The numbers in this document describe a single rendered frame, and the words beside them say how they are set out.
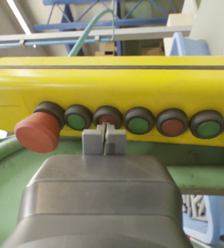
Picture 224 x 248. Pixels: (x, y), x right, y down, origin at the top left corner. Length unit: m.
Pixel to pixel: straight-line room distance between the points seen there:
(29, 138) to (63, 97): 0.05
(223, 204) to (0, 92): 0.41
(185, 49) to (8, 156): 0.53
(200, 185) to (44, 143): 0.15
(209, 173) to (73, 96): 0.15
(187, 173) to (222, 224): 0.25
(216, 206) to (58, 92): 0.35
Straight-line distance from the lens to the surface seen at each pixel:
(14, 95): 0.20
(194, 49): 0.62
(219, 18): 0.61
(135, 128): 0.16
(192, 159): 0.21
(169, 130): 0.16
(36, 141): 0.17
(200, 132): 0.17
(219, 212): 0.42
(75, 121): 0.17
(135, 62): 0.19
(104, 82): 0.16
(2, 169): 0.25
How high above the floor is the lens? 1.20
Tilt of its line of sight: 5 degrees up
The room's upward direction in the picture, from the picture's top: 90 degrees counter-clockwise
